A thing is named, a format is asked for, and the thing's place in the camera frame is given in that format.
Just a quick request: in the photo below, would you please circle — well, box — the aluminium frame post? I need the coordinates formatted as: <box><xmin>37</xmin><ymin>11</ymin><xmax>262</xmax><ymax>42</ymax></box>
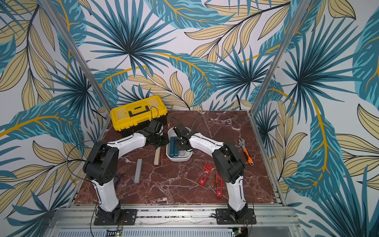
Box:
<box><xmin>249</xmin><ymin>0</ymin><xmax>310</xmax><ymax>116</ymax></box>
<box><xmin>39</xmin><ymin>0</ymin><xmax>112</xmax><ymax>113</ymax></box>

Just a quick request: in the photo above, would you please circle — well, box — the red clip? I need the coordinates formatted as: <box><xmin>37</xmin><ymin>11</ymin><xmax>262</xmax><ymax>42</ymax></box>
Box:
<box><xmin>216</xmin><ymin>173</ymin><xmax>224</xmax><ymax>198</ymax></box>
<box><xmin>199</xmin><ymin>163</ymin><xmax>213</xmax><ymax>186</ymax></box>

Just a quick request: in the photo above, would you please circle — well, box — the right aluminium frame post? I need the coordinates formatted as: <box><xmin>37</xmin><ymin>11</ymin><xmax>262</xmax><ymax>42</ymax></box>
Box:
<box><xmin>249</xmin><ymin>0</ymin><xmax>310</xmax><ymax>116</ymax></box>

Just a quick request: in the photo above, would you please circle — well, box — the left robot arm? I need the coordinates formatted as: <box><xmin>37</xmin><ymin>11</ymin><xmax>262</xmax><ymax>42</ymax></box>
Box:
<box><xmin>83</xmin><ymin>119</ymin><xmax>169</xmax><ymax>223</ymax></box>

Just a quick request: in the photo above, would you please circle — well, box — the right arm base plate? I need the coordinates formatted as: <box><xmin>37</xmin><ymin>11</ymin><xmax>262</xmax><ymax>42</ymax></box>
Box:
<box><xmin>215</xmin><ymin>208</ymin><xmax>257</xmax><ymax>225</ymax></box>

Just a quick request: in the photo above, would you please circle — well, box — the teal block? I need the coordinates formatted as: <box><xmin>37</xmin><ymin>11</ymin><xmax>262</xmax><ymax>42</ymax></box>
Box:
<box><xmin>174</xmin><ymin>137</ymin><xmax>179</xmax><ymax>157</ymax></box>
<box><xmin>170</xmin><ymin>137</ymin><xmax>175</xmax><ymax>158</ymax></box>

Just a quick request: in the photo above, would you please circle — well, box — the red clip right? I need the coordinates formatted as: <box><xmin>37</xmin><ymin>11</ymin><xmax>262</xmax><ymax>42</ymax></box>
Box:
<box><xmin>216</xmin><ymin>173</ymin><xmax>224</xmax><ymax>198</ymax></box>

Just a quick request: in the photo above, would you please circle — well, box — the yellow black toolbox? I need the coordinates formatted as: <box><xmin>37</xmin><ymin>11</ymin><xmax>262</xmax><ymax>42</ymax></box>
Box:
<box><xmin>110</xmin><ymin>95</ymin><xmax>168</xmax><ymax>136</ymax></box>

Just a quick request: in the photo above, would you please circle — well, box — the white rectangular tray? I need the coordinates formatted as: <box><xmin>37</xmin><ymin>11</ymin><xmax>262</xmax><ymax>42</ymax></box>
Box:
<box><xmin>166</xmin><ymin>128</ymin><xmax>193</xmax><ymax>162</ymax></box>

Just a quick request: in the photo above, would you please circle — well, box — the aluminium front rail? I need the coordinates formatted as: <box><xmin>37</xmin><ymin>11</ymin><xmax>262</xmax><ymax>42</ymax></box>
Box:
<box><xmin>43</xmin><ymin>204</ymin><xmax>306</xmax><ymax>237</ymax></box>

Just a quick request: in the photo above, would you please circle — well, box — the orange handled adjustable wrench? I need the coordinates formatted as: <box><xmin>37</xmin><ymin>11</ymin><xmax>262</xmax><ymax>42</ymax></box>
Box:
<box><xmin>239</xmin><ymin>138</ymin><xmax>254</xmax><ymax>166</ymax></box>

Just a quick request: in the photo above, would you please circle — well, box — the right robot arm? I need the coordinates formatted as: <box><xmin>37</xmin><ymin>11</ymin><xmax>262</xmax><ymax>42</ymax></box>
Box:
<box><xmin>173</xmin><ymin>124</ymin><xmax>248</xmax><ymax>220</ymax></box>

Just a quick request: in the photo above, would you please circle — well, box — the left aluminium frame post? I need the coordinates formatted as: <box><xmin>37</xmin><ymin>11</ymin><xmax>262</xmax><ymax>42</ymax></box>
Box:
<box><xmin>39</xmin><ymin>0</ymin><xmax>112</xmax><ymax>113</ymax></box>

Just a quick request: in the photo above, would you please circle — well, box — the red clip left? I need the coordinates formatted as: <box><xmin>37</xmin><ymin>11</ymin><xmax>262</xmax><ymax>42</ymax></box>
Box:
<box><xmin>199</xmin><ymin>163</ymin><xmax>213</xmax><ymax>186</ymax></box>

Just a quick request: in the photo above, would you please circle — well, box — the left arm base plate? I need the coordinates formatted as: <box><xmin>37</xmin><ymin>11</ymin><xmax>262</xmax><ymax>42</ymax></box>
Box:
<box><xmin>94</xmin><ymin>209</ymin><xmax>137</xmax><ymax>226</ymax></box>

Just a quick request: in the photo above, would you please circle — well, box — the beige wooden block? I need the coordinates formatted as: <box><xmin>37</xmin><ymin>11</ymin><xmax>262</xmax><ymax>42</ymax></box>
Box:
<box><xmin>154</xmin><ymin>147</ymin><xmax>161</xmax><ymax>166</ymax></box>

